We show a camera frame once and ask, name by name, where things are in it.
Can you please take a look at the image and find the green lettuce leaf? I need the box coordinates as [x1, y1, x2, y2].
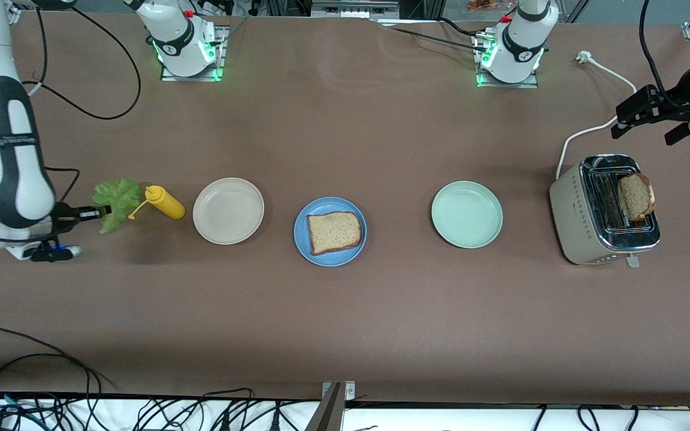
[92, 178, 142, 235]

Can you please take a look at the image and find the yellow squeeze bottle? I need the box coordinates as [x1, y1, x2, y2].
[128, 186, 186, 220]

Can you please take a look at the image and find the brown bread slice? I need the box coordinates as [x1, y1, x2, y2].
[618, 172, 657, 222]
[307, 211, 362, 256]

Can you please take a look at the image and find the beige round plate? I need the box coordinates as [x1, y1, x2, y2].
[192, 177, 265, 246]

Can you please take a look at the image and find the pale green round plate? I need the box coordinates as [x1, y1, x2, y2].
[431, 181, 504, 249]

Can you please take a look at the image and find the blue round plate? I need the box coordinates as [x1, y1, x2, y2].
[293, 196, 368, 268]

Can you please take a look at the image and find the beige chrome toaster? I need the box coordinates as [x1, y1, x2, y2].
[549, 154, 662, 268]

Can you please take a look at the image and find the grey metal box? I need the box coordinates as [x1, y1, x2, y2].
[312, 0, 400, 19]

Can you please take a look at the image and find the white toaster power cord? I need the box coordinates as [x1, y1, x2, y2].
[556, 51, 638, 180]

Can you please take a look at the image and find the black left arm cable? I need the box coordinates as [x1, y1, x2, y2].
[638, 0, 678, 108]

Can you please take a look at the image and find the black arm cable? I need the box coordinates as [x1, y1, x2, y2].
[638, 0, 678, 108]
[19, 6, 142, 204]

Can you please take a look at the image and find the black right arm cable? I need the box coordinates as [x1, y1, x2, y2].
[19, 6, 142, 204]

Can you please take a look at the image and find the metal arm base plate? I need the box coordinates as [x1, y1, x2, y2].
[161, 25, 229, 82]
[475, 31, 540, 89]

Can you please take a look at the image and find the thin black table cable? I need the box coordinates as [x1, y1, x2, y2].
[375, 18, 483, 51]

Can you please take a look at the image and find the dark grey metal post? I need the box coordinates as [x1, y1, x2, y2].
[305, 383, 346, 431]

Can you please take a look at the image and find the small metal table bracket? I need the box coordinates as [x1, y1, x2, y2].
[322, 381, 356, 400]

